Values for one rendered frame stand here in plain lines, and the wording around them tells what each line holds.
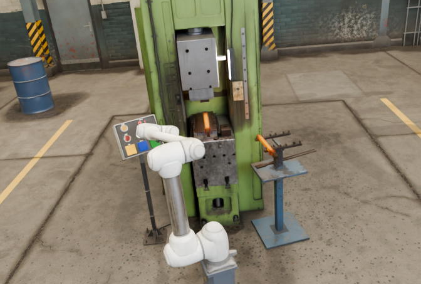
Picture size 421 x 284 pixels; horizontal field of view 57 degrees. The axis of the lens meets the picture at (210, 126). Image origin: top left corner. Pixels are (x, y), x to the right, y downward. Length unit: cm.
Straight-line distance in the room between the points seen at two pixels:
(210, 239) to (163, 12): 175
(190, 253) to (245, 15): 185
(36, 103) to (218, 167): 474
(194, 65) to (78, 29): 681
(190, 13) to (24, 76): 468
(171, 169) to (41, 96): 557
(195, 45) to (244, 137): 98
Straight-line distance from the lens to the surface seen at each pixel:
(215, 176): 346
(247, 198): 387
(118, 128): 314
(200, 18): 318
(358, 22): 961
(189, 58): 309
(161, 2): 316
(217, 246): 243
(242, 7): 320
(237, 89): 334
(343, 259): 353
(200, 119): 354
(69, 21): 977
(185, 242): 234
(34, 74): 741
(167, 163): 212
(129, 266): 359
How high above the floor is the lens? 239
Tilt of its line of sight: 24 degrees down
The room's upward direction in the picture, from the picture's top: 5 degrees counter-clockwise
